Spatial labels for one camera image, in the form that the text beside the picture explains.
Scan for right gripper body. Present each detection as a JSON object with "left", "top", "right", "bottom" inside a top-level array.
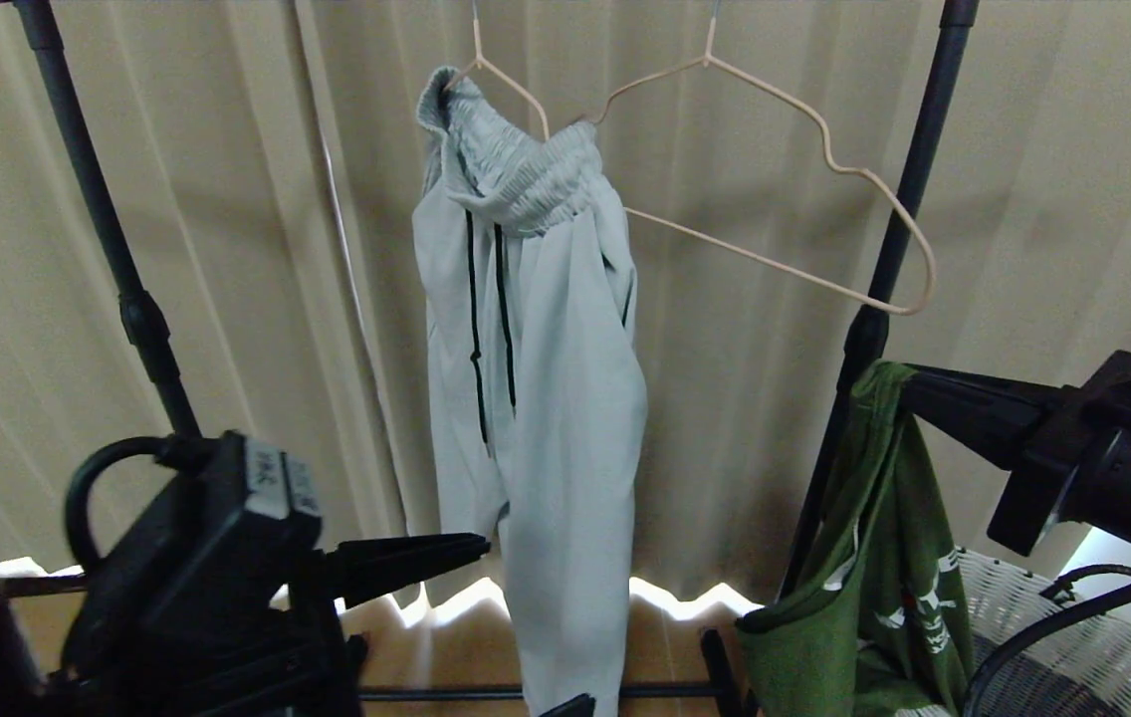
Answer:
[{"left": 987, "top": 351, "right": 1131, "bottom": 559}]

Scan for pink clothes hanger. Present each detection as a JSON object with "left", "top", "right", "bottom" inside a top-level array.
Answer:
[
  {"left": 580, "top": 0, "right": 938, "bottom": 317},
  {"left": 441, "top": 0, "right": 553, "bottom": 140}
]

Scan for white laundry basket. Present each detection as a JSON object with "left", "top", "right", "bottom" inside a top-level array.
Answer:
[{"left": 899, "top": 548, "right": 1131, "bottom": 717}]

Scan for beige curtain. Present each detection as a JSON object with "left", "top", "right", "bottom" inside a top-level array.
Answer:
[{"left": 0, "top": 0, "right": 1131, "bottom": 618}]

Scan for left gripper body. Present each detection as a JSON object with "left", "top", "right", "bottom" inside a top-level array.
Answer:
[{"left": 48, "top": 553, "right": 367, "bottom": 717}]

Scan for black clothes rack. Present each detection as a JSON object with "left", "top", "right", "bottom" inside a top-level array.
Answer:
[{"left": 0, "top": 0, "right": 982, "bottom": 717}]

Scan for pale grey shorts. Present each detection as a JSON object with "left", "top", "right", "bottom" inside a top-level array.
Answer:
[{"left": 411, "top": 65, "right": 649, "bottom": 717}]

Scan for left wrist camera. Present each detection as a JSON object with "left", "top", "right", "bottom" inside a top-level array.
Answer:
[{"left": 63, "top": 430, "right": 325, "bottom": 678}]

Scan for green garment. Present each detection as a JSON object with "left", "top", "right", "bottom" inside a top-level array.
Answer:
[{"left": 735, "top": 360, "right": 975, "bottom": 717}]

